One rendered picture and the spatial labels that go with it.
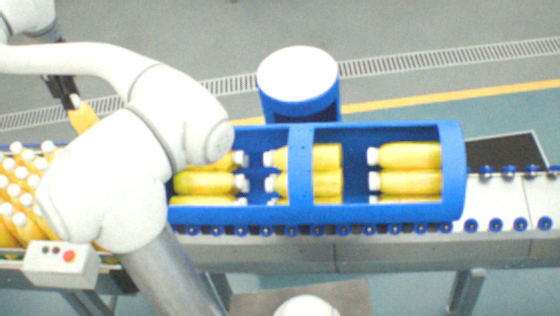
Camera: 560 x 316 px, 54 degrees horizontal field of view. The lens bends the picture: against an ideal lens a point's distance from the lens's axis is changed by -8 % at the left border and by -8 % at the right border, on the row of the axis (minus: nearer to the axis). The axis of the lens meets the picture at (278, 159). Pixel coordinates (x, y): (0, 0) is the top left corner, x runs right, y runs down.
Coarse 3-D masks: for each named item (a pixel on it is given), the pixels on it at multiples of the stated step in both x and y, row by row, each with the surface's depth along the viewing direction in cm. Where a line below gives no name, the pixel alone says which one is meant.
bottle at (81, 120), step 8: (80, 104) 150; (88, 104) 153; (72, 112) 150; (80, 112) 150; (88, 112) 152; (72, 120) 151; (80, 120) 151; (88, 120) 152; (96, 120) 155; (80, 128) 153; (88, 128) 153
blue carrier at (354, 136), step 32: (256, 128) 166; (288, 128) 173; (320, 128) 172; (352, 128) 171; (384, 128) 170; (416, 128) 169; (448, 128) 155; (256, 160) 184; (288, 160) 155; (352, 160) 180; (448, 160) 149; (256, 192) 183; (288, 192) 156; (352, 192) 179; (448, 192) 150; (192, 224) 170; (224, 224) 169; (256, 224) 167; (288, 224) 168
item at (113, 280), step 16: (0, 272) 187; (16, 272) 186; (112, 272) 178; (0, 288) 197; (16, 288) 196; (32, 288) 194; (48, 288) 193; (64, 288) 191; (96, 288) 188; (112, 288) 187; (128, 288) 185; (80, 304) 205; (112, 304) 236
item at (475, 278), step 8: (472, 272) 191; (480, 272) 191; (472, 280) 193; (480, 280) 192; (464, 288) 205; (472, 288) 197; (480, 288) 197; (464, 296) 205; (472, 296) 202; (464, 304) 208; (472, 304) 207; (456, 312) 223; (464, 312) 213; (472, 312) 213
